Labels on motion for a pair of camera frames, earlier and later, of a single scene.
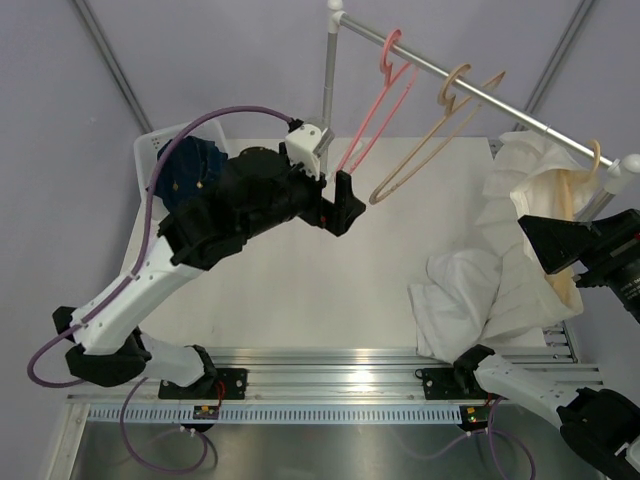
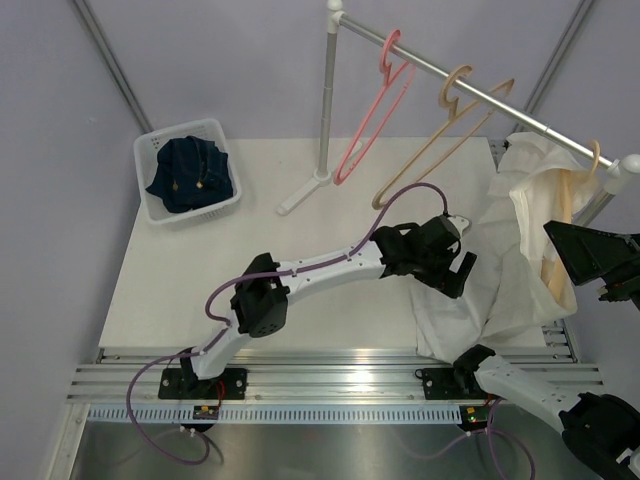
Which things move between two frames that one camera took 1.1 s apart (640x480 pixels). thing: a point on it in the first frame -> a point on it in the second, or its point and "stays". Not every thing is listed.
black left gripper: [336, 216] -> [445, 280]
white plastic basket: [146, 146] stays
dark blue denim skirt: [187, 167] stays
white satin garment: [450, 311] stays
